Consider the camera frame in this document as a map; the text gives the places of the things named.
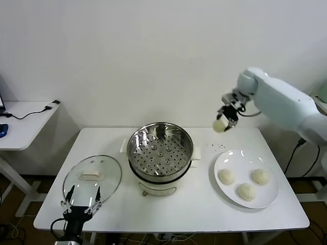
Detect white steamed baozi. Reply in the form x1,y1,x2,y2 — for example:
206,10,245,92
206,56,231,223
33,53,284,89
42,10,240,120
250,168,270,185
237,183,258,202
212,117,229,133
217,168,236,185

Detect white side table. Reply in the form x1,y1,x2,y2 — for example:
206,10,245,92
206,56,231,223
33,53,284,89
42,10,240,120
0,101,62,217

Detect black cable with adapter plug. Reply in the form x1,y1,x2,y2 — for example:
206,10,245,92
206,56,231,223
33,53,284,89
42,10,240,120
0,100,62,120

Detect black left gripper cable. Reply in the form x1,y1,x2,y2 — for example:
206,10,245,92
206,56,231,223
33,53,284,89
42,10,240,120
50,218,67,238

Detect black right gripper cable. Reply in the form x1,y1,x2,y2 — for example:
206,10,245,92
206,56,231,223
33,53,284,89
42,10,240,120
237,107,264,118

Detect dark laptop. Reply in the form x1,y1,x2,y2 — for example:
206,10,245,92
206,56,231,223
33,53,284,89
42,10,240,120
0,74,12,115

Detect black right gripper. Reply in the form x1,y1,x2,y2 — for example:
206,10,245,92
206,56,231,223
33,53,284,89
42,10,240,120
216,104,241,132

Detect black power cable with brick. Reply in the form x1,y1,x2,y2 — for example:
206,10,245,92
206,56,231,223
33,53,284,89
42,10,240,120
284,137,321,179

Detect white round plate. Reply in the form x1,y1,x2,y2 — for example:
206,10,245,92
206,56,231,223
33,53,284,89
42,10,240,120
214,150,279,209

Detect stainless steel steamer basket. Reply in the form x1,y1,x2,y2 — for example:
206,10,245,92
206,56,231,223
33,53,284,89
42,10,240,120
127,122,194,179

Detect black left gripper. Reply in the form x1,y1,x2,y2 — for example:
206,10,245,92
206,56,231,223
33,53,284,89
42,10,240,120
60,185,102,239

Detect scattered dark crumbs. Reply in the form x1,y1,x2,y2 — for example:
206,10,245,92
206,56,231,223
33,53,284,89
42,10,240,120
205,142,227,154

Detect white power strip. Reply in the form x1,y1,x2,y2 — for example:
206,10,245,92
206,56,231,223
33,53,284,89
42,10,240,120
154,232,179,242

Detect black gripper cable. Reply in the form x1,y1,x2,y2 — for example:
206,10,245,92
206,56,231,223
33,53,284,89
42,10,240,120
237,107,264,118
50,218,67,238

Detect white shelf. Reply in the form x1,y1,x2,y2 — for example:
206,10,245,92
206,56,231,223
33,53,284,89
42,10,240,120
313,95,327,113

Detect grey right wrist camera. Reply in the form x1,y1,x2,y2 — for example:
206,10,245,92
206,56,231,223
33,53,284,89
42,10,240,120
221,93,238,106

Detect glass lid with white handle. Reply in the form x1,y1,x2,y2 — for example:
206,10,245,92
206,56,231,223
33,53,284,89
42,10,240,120
63,154,123,208

